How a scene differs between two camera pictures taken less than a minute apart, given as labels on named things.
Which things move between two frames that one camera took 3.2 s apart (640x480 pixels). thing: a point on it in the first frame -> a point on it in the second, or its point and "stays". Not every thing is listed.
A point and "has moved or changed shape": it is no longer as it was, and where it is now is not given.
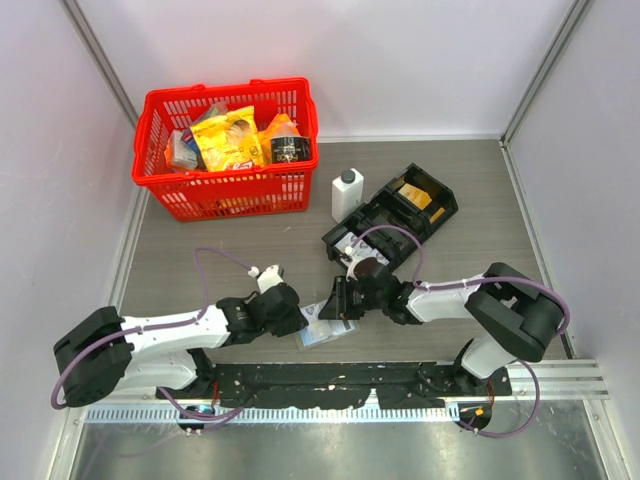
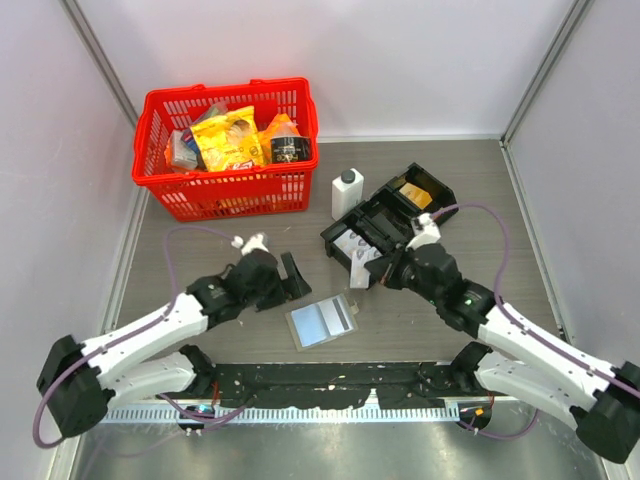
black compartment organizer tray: x=410 y=206 stays
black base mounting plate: x=393 y=384 stays
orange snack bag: x=281 y=126 stays
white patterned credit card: x=311 y=312 has moved or changed shape
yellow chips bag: x=230 y=142 stays
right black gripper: x=338 y=305 -> x=382 y=267
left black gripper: x=295 y=323 -> x=294 y=286
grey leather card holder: x=322 y=330 stays
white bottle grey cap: x=347 y=193 stays
